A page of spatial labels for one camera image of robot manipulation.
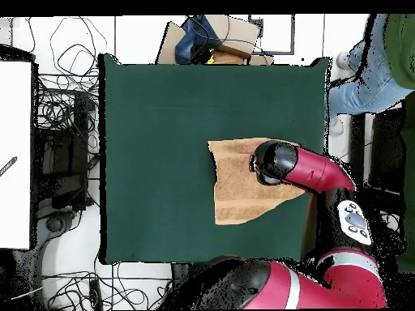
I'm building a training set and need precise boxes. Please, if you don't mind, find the large cardboard box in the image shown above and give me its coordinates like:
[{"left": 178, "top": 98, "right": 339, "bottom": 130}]
[{"left": 203, "top": 14, "right": 262, "bottom": 59}]

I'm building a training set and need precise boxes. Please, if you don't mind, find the black power strip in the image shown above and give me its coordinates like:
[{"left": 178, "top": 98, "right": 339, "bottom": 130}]
[{"left": 88, "top": 279, "right": 104, "bottom": 309}]

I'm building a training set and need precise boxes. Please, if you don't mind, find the black upright bar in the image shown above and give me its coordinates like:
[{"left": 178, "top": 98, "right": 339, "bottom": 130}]
[{"left": 349, "top": 113, "right": 366, "bottom": 169}]

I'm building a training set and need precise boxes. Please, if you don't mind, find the white board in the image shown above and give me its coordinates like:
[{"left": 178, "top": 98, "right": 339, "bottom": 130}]
[{"left": 0, "top": 61, "right": 33, "bottom": 250}]

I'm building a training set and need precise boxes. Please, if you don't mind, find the dark green table cloth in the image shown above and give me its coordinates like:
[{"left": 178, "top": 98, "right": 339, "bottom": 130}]
[{"left": 98, "top": 53, "right": 332, "bottom": 266}]

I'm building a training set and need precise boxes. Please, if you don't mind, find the black equipment rack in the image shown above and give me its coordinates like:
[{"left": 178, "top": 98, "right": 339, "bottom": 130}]
[{"left": 32, "top": 90, "right": 98, "bottom": 211}]

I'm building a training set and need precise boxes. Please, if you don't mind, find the orange terry towel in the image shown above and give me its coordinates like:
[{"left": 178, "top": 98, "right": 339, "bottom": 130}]
[{"left": 207, "top": 137, "right": 306, "bottom": 226}]

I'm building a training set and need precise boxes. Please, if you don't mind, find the person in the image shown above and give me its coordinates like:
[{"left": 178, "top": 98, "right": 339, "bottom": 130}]
[{"left": 325, "top": 13, "right": 415, "bottom": 137}]

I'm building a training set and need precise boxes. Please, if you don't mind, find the blue bag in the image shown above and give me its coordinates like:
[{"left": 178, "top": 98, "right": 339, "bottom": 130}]
[{"left": 174, "top": 15, "right": 221, "bottom": 65}]

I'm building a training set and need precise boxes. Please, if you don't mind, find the orange brown cloth item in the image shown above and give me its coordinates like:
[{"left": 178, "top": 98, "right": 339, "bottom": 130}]
[{"left": 210, "top": 50, "right": 247, "bottom": 66}]

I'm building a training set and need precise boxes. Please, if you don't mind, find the dark stand foot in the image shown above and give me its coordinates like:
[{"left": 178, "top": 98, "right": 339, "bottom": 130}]
[{"left": 37, "top": 210, "right": 79, "bottom": 236}]

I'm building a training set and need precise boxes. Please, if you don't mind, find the striped black rod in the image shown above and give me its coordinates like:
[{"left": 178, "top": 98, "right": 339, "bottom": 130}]
[{"left": 0, "top": 155, "right": 19, "bottom": 177}]

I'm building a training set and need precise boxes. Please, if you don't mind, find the black panel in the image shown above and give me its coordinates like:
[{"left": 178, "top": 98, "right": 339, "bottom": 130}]
[{"left": 369, "top": 108, "right": 406, "bottom": 195}]

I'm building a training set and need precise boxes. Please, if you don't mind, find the flat cardboard sheet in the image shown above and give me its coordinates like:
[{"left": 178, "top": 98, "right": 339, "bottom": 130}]
[{"left": 155, "top": 21, "right": 187, "bottom": 65}]

